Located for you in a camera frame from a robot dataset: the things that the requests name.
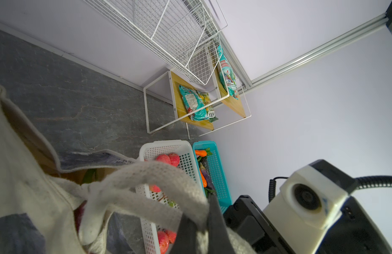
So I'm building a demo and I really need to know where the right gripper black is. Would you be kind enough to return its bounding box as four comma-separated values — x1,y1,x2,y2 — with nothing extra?
223,195,392,254

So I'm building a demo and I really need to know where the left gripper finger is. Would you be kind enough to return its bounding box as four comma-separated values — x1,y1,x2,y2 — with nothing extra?
169,195,235,254

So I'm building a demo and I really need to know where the cream canvas tote bag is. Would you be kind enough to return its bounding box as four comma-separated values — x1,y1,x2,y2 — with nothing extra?
0,86,253,254

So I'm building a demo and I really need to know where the pink dragon fruit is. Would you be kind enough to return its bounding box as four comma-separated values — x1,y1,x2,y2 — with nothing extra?
74,169,98,233

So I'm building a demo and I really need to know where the teal snack bag lower shelf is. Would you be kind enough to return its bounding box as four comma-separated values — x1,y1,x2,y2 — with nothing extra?
179,85,209,121

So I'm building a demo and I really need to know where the teal snack bag shelf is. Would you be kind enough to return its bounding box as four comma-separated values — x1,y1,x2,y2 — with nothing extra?
179,85,209,121
217,45,239,99

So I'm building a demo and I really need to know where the green snack bag lower shelf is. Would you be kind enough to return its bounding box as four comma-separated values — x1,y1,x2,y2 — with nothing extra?
198,92,218,123

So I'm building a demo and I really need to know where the teal snack bag top shelf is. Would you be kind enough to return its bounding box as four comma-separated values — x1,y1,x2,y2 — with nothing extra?
217,45,239,99

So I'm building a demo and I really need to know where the red apple front extra two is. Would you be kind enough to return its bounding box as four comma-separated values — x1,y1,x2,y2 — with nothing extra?
165,230,177,244

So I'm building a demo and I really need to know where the red apple front extra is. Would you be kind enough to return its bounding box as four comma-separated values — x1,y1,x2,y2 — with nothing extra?
157,231,170,254

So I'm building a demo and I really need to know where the teal plastic vegetable basket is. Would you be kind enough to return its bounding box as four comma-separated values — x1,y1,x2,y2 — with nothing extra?
193,141,232,214

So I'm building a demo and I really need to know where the orange carrot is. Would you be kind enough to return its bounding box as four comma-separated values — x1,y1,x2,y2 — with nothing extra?
200,170,208,188
194,148,212,157

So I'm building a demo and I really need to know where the red apple front left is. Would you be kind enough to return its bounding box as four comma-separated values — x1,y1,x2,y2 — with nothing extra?
149,185,161,193

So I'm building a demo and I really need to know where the red apple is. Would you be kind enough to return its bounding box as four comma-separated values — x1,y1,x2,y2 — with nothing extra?
149,185,161,193
155,154,171,165
168,153,180,167

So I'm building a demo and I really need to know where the purple eggplant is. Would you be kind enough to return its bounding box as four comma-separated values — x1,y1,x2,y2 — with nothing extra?
199,162,216,191

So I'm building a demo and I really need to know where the red apple front middle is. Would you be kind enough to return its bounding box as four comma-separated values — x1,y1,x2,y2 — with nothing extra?
168,153,180,167

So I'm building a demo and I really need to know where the red apple back left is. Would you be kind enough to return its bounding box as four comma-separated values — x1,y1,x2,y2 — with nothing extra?
155,154,171,165

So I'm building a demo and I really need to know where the white plastic fruit basket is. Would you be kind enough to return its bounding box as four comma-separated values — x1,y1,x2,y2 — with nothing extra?
136,140,209,254

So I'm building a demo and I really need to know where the white two-tier wooden shelf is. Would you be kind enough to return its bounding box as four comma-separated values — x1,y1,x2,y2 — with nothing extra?
143,46,252,134

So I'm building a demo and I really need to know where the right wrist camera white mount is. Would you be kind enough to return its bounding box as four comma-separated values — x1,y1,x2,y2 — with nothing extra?
263,159,358,254

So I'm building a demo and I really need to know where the white wire wall basket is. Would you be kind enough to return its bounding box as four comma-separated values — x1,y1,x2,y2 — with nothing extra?
86,0,223,85

